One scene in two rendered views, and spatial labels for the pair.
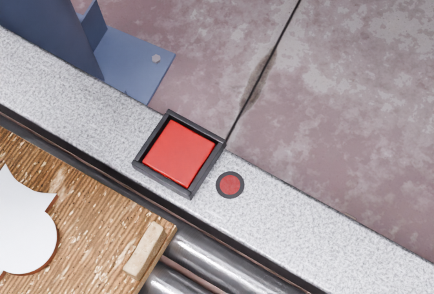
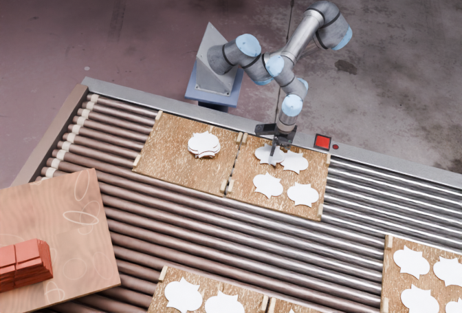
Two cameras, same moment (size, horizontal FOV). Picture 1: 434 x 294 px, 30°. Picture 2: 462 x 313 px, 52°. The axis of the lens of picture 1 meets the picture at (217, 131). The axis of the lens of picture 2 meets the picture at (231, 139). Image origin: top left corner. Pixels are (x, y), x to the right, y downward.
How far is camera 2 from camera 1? 1.62 m
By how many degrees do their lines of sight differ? 21
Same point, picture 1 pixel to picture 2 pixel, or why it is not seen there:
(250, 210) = (342, 150)
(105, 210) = (313, 155)
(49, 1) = not seen: hidden behind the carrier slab
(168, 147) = (320, 140)
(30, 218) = (300, 159)
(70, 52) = not seen: hidden behind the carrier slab
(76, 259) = (312, 165)
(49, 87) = not seen: hidden behind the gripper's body
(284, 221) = (350, 151)
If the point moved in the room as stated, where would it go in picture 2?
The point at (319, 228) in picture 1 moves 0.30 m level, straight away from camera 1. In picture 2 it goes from (357, 151) to (344, 103)
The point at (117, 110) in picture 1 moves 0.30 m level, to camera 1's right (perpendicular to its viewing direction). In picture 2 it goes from (303, 136) to (354, 118)
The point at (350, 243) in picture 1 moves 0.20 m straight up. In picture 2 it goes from (365, 153) to (379, 126)
